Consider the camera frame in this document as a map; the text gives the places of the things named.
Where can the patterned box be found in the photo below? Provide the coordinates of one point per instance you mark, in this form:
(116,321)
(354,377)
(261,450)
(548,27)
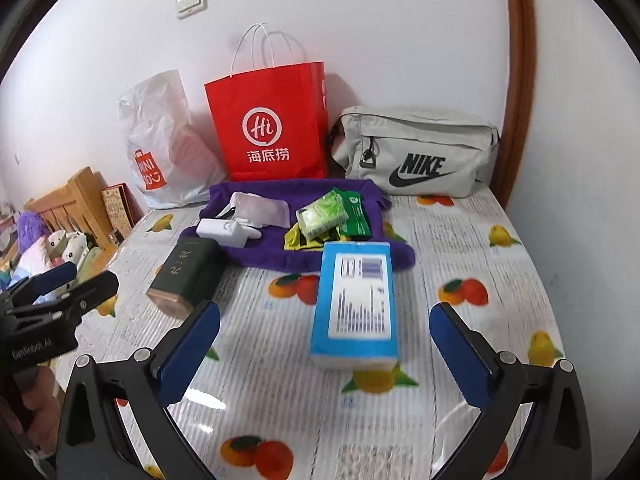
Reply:
(117,207)

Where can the fruit print tablecloth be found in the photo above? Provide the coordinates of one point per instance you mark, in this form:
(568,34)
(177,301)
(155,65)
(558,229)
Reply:
(450,360)

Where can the purple towel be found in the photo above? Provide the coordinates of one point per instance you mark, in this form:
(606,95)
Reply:
(260,255)

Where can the wooden headboard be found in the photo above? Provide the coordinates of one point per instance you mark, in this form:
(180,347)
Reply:
(80,195)

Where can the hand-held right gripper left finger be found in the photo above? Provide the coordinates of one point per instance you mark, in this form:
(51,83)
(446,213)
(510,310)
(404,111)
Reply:
(192,350)

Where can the dark green packet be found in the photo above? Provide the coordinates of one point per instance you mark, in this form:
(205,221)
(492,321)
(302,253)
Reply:
(357,215)

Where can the brown wooden door frame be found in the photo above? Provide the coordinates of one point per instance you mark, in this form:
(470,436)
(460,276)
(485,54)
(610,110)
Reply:
(522,60)

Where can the blue tissue pack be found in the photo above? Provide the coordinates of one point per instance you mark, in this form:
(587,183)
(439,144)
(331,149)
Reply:
(355,300)

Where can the grey waist bag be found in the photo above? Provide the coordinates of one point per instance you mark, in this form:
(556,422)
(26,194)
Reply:
(425,140)

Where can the white plastic shopping bag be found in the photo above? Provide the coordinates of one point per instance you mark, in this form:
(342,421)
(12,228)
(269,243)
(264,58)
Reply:
(160,125)

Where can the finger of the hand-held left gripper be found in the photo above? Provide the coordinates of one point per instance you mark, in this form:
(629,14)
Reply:
(92,290)
(52,277)

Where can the light green wipes pack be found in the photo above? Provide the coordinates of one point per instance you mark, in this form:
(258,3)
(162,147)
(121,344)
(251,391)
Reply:
(322,215)

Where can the white plush toy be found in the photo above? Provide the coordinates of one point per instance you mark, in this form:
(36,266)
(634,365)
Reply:
(67,242)

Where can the white sock pair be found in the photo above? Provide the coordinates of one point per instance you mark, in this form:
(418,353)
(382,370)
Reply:
(262,210)

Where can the purple plush toy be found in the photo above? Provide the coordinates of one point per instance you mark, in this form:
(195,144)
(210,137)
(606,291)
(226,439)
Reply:
(30,227)

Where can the white light switch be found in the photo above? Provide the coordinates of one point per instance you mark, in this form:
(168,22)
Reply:
(190,1)

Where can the dark green tin box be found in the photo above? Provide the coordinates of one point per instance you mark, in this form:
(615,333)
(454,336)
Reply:
(187,270)

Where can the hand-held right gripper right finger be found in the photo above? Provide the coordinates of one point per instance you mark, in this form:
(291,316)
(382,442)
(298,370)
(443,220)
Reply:
(460,360)

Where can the red paper bag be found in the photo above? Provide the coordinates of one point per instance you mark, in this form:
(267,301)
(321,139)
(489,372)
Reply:
(265,105)

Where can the person's left hand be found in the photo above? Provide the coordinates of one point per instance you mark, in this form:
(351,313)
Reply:
(42,405)

